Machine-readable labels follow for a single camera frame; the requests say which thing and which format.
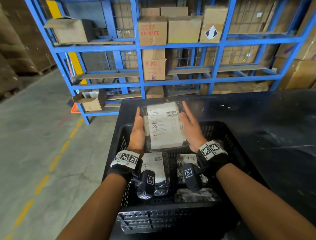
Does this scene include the person's right hand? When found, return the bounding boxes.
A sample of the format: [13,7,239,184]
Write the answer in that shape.
[180,101,208,153]

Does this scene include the person's left hand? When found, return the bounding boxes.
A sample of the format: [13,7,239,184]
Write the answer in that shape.
[127,107,146,155]

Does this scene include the black packet with white label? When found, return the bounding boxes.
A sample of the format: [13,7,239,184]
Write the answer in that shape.
[140,101,190,152]
[141,152,171,197]

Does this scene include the person's right forearm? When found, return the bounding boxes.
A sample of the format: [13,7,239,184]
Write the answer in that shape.
[215,163,316,240]

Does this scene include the person's left forearm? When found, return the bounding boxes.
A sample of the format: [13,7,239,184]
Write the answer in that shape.
[56,173,128,240]

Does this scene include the clear-wrapped black packet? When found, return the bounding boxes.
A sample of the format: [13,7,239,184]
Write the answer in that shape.
[174,188,221,204]
[176,153,208,185]

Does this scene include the black left wrist band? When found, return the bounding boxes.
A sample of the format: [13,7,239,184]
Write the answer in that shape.
[108,150,143,181]

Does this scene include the black wrist band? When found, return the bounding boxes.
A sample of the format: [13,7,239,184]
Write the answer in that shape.
[197,140,229,177]
[108,150,143,181]

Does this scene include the black right wrist band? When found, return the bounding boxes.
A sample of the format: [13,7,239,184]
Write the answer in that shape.
[197,140,229,177]

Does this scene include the open cardboard box with papers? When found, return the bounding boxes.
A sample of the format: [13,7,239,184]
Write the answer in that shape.
[72,89,107,112]

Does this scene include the tall cardboard box red print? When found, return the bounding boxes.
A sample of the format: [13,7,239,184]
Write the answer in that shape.
[142,49,166,81]

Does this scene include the blue metal shelf rack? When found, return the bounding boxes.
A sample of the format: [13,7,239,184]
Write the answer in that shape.
[25,0,316,125]

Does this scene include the black plastic crate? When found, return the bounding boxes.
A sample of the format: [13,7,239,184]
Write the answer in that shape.
[102,120,270,234]

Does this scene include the flattened cardboard sheets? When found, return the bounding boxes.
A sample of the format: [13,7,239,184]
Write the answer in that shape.
[199,81,272,95]

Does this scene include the cardboard box with red print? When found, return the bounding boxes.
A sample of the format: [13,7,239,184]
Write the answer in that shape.
[138,16,168,46]

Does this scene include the plain cardboard box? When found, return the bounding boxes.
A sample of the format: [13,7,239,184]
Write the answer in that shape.
[168,16,203,44]

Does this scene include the cardboard box with diamond label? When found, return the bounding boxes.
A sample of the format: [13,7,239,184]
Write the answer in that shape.
[199,6,229,44]

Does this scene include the small flat cardboard box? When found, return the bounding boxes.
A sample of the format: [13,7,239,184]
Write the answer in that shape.
[141,7,160,17]
[160,6,189,18]

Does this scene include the stack of boxes behind rack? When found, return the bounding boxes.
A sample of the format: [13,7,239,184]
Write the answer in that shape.
[228,0,280,34]

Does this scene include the stack of large cardboard boxes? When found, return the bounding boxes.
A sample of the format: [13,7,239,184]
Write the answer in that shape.
[271,0,316,90]

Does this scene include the wrapped brown pallet stacks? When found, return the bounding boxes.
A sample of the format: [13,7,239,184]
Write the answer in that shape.
[0,0,58,100]

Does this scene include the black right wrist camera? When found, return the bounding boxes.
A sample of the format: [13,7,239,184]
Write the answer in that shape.
[182,162,203,191]

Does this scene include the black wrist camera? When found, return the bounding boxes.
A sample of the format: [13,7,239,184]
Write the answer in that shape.
[132,169,156,200]
[182,162,203,191]

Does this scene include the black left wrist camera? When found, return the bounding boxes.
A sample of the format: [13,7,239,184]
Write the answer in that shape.
[132,169,156,200]

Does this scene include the yellow post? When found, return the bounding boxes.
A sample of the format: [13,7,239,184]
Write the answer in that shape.
[45,0,88,85]

